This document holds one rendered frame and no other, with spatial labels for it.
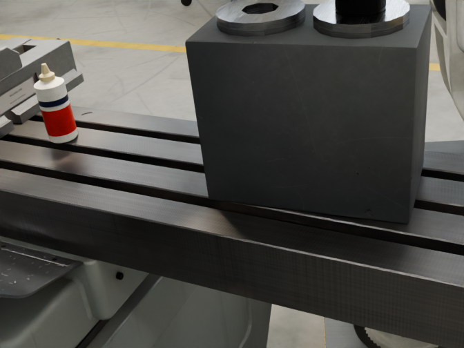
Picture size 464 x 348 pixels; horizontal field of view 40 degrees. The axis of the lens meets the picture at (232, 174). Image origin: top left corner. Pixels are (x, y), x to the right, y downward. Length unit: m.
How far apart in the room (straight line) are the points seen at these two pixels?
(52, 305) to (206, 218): 0.23
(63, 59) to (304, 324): 1.11
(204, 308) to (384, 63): 0.68
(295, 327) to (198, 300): 0.78
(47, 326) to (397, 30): 0.51
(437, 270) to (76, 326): 0.46
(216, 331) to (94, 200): 0.53
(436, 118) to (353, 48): 2.37
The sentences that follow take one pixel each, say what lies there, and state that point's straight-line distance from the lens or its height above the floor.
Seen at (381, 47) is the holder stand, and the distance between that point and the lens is 0.57.
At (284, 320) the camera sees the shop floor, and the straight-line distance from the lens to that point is 1.89.
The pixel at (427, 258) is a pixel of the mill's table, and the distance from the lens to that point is 0.62.
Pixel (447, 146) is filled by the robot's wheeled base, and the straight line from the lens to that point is 1.55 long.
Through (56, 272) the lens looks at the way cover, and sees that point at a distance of 0.77.
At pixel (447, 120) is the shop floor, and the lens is 2.92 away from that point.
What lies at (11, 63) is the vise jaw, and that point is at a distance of 0.99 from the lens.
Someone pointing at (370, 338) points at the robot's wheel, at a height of 0.46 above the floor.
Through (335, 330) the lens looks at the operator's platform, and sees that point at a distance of 1.30.
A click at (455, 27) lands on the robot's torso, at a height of 0.96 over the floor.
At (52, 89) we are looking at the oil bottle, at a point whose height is 1.02.
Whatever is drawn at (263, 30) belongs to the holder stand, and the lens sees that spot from 0.61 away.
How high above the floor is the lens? 1.33
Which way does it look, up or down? 31 degrees down
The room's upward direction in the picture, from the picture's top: 7 degrees counter-clockwise
